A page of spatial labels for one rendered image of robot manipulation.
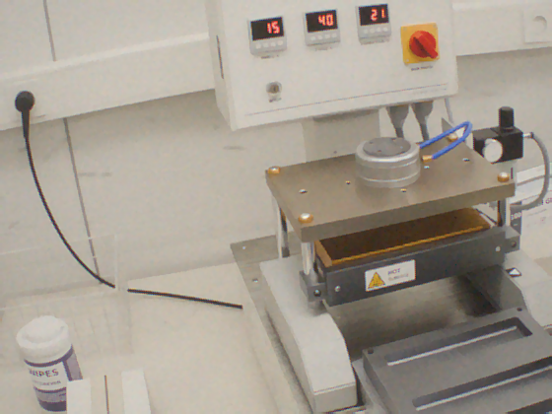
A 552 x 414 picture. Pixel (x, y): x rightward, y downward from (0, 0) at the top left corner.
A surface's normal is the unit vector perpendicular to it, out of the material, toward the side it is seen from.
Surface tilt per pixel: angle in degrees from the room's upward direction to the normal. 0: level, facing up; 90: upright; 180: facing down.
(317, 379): 40
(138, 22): 90
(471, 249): 90
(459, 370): 0
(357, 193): 0
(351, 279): 90
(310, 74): 90
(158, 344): 0
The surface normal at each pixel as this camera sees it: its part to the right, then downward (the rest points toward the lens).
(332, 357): 0.07, -0.44
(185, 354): -0.11, -0.91
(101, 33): 0.18, 0.39
